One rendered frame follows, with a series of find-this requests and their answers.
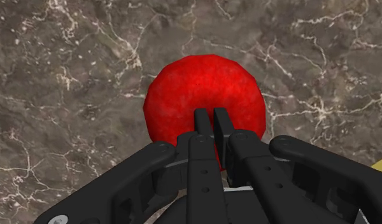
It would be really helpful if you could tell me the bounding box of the red ball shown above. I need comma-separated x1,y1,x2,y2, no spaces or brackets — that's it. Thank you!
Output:
143,54,267,171

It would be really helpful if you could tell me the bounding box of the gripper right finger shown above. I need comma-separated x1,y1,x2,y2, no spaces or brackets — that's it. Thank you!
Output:
213,107,382,224

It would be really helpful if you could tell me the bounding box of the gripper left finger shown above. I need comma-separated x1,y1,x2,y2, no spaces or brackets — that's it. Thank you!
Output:
32,108,229,224

